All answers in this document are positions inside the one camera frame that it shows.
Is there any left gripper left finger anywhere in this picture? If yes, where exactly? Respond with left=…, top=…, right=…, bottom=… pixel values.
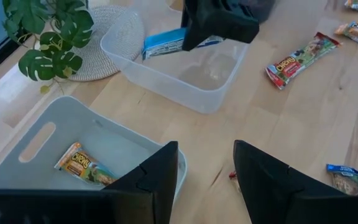
left=0, top=141, right=179, bottom=224

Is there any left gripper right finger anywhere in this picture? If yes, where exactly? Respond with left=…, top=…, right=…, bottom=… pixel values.
left=233, top=139, right=358, bottom=224

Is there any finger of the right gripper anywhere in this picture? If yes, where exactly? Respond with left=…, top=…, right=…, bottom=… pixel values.
left=181, top=0, right=260, bottom=52

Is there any blue granola bar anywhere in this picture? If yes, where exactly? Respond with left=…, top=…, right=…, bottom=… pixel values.
left=141, top=27, right=225, bottom=61

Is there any red Chewy granola bar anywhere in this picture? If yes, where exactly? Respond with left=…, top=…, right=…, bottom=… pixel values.
left=265, top=31, right=342, bottom=90

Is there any purple green granola bar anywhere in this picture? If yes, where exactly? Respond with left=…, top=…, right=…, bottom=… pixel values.
left=326, top=164, right=358, bottom=196

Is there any clear plastic bin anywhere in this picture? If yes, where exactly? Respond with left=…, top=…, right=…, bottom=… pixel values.
left=100, top=6, right=250, bottom=114

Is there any white plastic bin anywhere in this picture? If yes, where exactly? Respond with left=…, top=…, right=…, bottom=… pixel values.
left=0, top=95, right=188, bottom=200

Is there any round woven mat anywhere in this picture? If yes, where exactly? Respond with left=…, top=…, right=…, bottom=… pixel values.
left=68, top=4, right=145, bottom=82

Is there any green plant in white pot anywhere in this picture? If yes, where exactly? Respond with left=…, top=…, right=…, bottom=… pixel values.
left=1, top=0, right=94, bottom=94

